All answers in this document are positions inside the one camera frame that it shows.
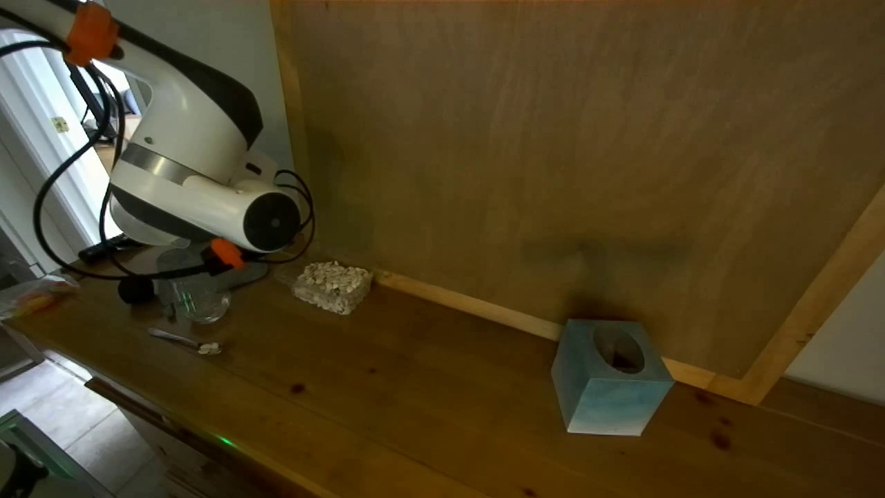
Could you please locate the blue cube box with hole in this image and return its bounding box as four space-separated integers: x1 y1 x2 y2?
547 317 677 441

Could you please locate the large plywood board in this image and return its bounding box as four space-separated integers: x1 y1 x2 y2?
266 0 885 411

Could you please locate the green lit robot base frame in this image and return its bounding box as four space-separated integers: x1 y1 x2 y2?
0 408 117 498

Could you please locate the thin black camera cable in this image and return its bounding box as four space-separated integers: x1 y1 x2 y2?
275 167 318 268

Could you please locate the small black round object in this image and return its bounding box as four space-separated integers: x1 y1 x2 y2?
117 274 159 307

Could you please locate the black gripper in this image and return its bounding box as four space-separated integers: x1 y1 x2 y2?
188 235 253 281

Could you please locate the metal spoon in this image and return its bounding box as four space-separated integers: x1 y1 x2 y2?
143 325 225 362

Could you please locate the orange clear plastic packet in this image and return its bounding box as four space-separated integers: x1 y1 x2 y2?
0 272 84 325

